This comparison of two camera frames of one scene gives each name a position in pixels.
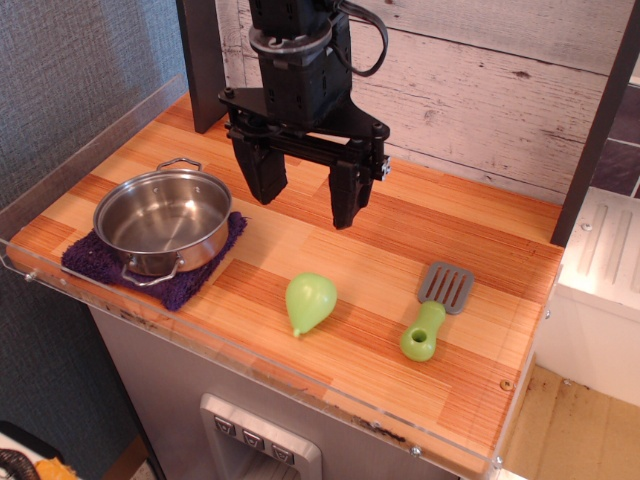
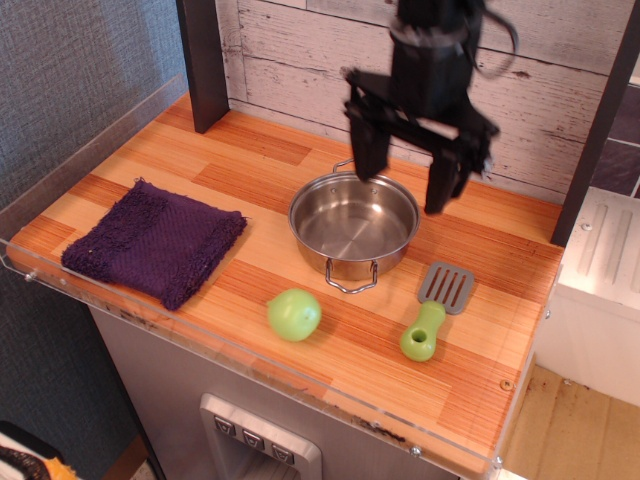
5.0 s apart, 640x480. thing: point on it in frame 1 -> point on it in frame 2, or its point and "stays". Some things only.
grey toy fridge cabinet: (162, 383) stays
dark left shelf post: (204, 59) stays
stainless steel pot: (167, 220) -> (350, 225)
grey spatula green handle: (444, 289) stays
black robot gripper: (308, 109) -> (426, 95)
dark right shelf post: (588, 163) stays
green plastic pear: (310, 299) -> (294, 314)
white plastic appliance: (590, 332) stays
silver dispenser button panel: (240, 445) stays
